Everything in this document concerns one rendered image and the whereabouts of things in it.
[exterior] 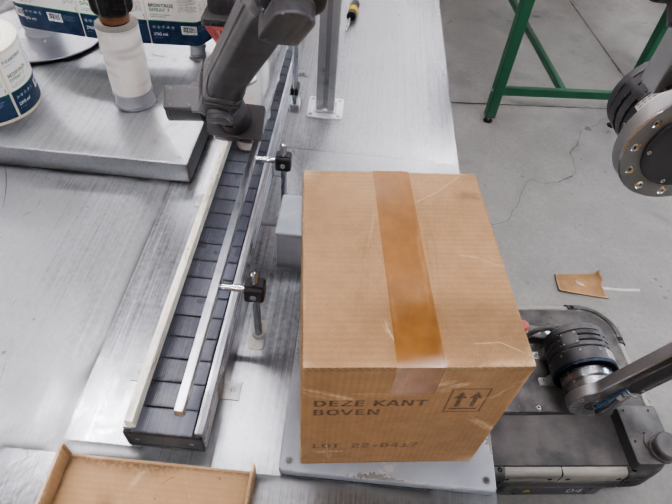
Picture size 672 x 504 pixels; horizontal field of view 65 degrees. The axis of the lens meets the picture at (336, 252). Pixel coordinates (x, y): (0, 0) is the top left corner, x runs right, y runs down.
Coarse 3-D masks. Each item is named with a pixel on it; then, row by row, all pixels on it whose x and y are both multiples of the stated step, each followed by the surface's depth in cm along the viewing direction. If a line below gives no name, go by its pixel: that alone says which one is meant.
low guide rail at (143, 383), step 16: (224, 144) 107; (224, 160) 105; (208, 192) 97; (208, 208) 97; (192, 240) 90; (192, 256) 89; (176, 272) 85; (176, 288) 83; (176, 304) 83; (160, 320) 79; (160, 336) 77; (160, 352) 77; (144, 368) 74; (144, 384) 72; (144, 400) 72; (128, 416) 69
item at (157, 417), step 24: (264, 144) 113; (240, 168) 108; (216, 192) 103; (216, 216) 98; (240, 216) 99; (216, 240) 94; (240, 240) 95; (192, 264) 91; (216, 264) 91; (192, 288) 87; (192, 312) 84; (216, 312) 84; (168, 336) 81; (192, 336) 81; (216, 336) 82; (168, 360) 78; (168, 384) 76; (144, 408) 73; (168, 408) 74; (192, 408) 74; (144, 432) 71; (168, 432) 71; (192, 432) 72
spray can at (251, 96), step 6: (252, 84) 100; (246, 90) 100; (252, 90) 101; (246, 96) 101; (252, 96) 102; (246, 102) 102; (252, 102) 103; (258, 102) 105; (240, 144) 110; (246, 144) 110; (240, 150) 111; (246, 150) 111
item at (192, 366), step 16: (272, 80) 115; (272, 96) 111; (256, 144) 100; (240, 192) 91; (240, 208) 89; (224, 240) 84; (224, 256) 82; (224, 272) 81; (208, 304) 76; (208, 320) 74; (192, 352) 70; (192, 368) 69; (192, 384) 68; (176, 400) 66
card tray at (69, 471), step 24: (72, 456) 73; (96, 456) 73; (48, 480) 68; (72, 480) 71; (96, 480) 71; (120, 480) 71; (144, 480) 72; (168, 480) 72; (192, 480) 72; (216, 480) 72; (240, 480) 72
